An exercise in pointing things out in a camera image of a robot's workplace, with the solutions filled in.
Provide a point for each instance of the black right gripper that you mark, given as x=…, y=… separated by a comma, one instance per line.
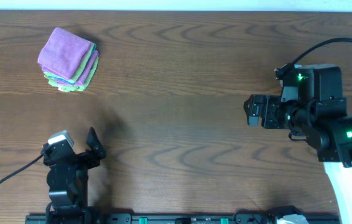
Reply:
x=269, y=112

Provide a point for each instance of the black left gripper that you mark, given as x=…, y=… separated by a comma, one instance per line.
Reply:
x=73, y=157

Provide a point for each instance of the purple microfiber cloth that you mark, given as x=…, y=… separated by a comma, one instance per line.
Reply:
x=64, y=53

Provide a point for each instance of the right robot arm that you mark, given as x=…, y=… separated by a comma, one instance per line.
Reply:
x=312, y=107

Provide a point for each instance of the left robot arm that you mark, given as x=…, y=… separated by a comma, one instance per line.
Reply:
x=69, y=197

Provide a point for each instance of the purple folded cloth in stack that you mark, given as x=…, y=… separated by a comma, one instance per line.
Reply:
x=79, y=81

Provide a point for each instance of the bottom green folded cloth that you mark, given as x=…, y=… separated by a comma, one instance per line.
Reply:
x=86, y=79

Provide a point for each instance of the green folded cloth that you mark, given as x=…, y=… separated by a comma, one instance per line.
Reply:
x=78, y=72
x=86, y=79

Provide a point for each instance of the top green folded cloth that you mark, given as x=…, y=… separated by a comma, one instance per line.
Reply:
x=78, y=72

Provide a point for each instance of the blue folded cloth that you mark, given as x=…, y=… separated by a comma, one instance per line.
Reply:
x=83, y=73

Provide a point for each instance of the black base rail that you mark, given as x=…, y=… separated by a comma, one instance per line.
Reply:
x=288, y=214

